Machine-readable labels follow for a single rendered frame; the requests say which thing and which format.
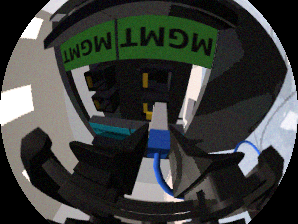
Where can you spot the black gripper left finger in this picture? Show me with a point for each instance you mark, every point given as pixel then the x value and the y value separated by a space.
pixel 123 159

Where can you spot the blue cable with plug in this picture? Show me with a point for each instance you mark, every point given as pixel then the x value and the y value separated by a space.
pixel 159 141

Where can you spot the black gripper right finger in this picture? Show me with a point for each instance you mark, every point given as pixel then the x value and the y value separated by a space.
pixel 189 164

